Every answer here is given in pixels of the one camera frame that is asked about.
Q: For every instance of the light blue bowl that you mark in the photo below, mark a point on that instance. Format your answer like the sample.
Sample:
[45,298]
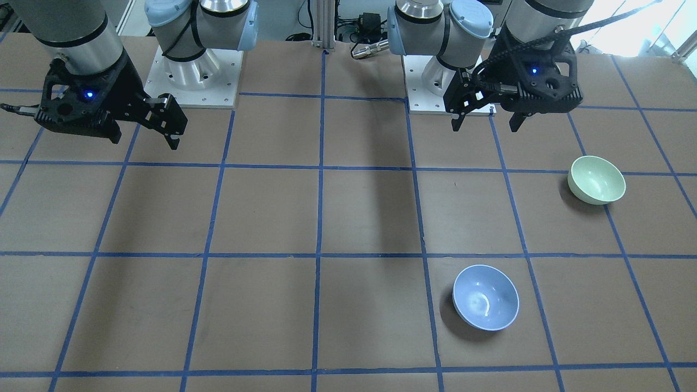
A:
[485,298]

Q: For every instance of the black power adapter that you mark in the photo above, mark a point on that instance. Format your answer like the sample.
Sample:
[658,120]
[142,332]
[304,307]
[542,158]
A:
[369,23]

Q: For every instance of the silver metal cylinder connector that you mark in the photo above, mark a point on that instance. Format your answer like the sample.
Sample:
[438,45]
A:
[369,50]

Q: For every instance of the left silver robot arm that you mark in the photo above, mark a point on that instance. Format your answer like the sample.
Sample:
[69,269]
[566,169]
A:
[456,32]

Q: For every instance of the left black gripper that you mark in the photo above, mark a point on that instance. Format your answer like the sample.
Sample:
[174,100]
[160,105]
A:
[501,73]

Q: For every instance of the aluminium frame post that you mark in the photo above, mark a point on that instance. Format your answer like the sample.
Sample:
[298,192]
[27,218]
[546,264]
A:
[323,23]

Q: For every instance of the light green bowl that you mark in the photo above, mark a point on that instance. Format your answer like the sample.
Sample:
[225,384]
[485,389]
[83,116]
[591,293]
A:
[595,180]

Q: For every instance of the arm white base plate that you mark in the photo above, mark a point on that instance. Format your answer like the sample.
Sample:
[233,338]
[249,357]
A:
[426,81]
[208,82]

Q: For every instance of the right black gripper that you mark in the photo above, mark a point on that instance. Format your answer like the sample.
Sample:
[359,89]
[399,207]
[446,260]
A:
[124,83]

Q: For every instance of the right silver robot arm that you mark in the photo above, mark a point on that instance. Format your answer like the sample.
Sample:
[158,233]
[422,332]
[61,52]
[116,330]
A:
[80,32]

